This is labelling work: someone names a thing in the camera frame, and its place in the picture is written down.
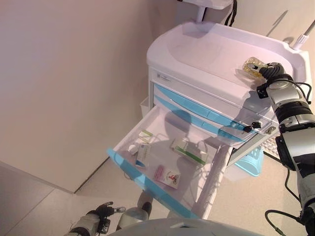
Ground white blue medicine box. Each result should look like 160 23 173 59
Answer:
135 144 151 168

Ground blue front cart drawer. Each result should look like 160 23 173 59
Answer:
107 105 232 219

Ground white perforated side basket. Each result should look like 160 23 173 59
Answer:
260 136 280 155

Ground white side bin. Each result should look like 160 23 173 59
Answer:
139 96 150 120

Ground white medical cart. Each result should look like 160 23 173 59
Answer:
146 21 310 219

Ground metal IV pole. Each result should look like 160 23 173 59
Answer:
292 19 315 51

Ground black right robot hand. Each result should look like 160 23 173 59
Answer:
248 62 293 86

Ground green white medicine box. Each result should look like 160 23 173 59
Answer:
169 137 207 166

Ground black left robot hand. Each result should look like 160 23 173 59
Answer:
94 201 126 218

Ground black hanging strap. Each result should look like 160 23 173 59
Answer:
223 0 238 27

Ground light blue waste bin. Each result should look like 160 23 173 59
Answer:
233 145 264 177

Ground black cart keys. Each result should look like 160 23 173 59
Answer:
242 121 262 133

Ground grey robot torso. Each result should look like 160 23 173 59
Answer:
115 217 266 236

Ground white raised shelf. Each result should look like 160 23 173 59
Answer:
177 0 233 24

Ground small green white box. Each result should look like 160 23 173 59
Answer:
138 131 152 145

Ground blue striped cart drawer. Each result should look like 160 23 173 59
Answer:
154 83 259 136
154 95 249 143

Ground pink white medicine box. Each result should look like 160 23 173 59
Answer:
154 165 182 189

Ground grey robot left leg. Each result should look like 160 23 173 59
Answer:
118 194 153 229

